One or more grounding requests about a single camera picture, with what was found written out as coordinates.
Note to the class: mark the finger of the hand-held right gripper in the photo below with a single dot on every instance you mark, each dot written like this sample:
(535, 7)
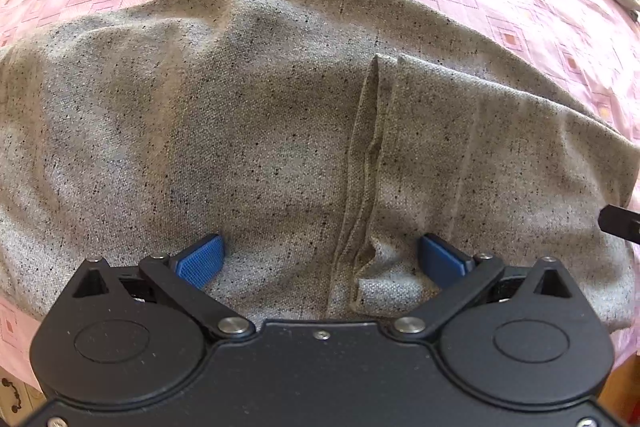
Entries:
(622, 222)

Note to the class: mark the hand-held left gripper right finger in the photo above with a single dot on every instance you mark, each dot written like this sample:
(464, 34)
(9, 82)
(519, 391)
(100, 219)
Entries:
(440, 261)

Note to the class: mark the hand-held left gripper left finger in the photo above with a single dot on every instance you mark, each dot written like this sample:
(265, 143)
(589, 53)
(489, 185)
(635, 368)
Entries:
(202, 259)

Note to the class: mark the grey speckled pants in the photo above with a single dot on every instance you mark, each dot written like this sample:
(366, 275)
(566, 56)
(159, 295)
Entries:
(250, 107)

